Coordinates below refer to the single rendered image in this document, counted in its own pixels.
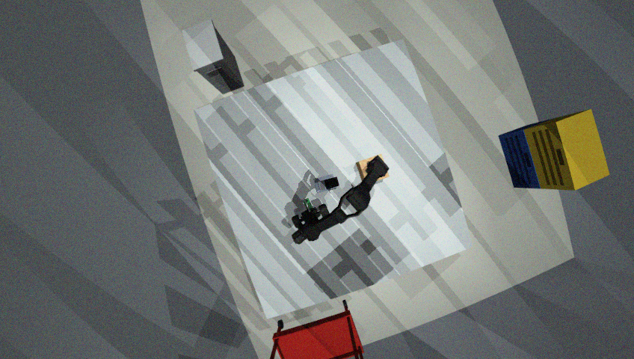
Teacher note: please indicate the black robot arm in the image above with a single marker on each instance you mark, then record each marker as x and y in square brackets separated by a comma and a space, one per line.
[357, 196]

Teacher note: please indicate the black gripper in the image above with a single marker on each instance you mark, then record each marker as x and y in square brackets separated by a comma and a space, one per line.
[313, 214]

